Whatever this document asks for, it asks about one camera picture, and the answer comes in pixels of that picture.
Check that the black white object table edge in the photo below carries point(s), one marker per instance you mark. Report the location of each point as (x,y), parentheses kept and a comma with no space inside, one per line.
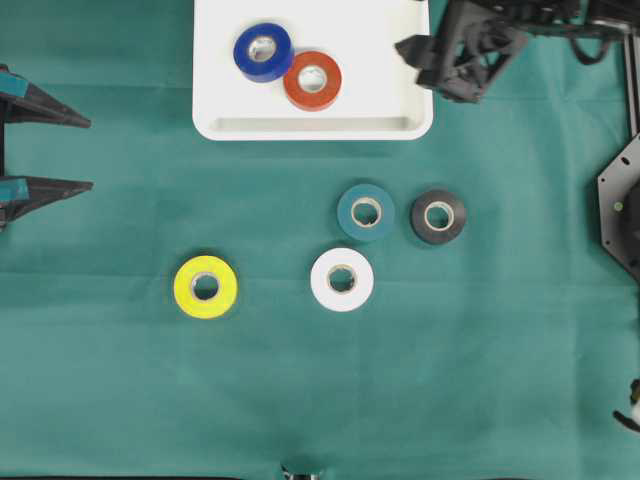
(631,421)

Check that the red tape roll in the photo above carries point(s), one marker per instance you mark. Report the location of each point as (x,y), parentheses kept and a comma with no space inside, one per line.
(313,82)

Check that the dark green tape roll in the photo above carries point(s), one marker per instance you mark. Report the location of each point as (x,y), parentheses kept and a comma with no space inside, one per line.
(366,212)

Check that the metal clamp bottom edge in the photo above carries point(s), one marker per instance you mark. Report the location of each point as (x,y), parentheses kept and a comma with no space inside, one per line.
(293,474)

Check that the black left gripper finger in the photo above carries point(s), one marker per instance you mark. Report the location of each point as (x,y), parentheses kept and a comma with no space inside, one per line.
(24,102)
(23,194)

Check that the black tape roll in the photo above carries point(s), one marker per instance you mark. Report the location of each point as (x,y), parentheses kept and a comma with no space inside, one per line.
(438,216)

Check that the white tape roll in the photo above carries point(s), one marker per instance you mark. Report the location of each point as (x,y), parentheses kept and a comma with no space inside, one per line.
(342,280)

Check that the blue tape roll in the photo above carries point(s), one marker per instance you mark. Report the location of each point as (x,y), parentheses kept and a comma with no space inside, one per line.
(264,52)

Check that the white plastic case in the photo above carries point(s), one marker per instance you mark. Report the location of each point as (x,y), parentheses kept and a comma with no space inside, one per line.
(378,100)

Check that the yellow tape roll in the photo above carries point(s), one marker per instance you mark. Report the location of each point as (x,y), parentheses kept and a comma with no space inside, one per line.
(205,287)

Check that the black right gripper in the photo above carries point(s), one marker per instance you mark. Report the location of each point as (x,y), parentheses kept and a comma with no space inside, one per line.
(477,40)

